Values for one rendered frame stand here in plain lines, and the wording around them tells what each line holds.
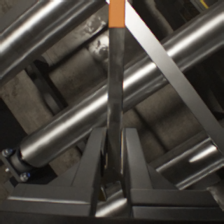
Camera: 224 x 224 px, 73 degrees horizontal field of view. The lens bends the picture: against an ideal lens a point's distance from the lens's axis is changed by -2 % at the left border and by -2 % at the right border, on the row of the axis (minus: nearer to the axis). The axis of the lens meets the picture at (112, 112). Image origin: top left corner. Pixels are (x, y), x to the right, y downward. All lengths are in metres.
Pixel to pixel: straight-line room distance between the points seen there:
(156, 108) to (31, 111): 1.11
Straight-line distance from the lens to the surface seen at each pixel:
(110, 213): 0.54
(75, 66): 1.40
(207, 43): 0.48
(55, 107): 1.08
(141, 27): 0.43
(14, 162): 0.58
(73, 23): 0.51
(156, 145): 1.43
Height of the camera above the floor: 1.32
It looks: 82 degrees down
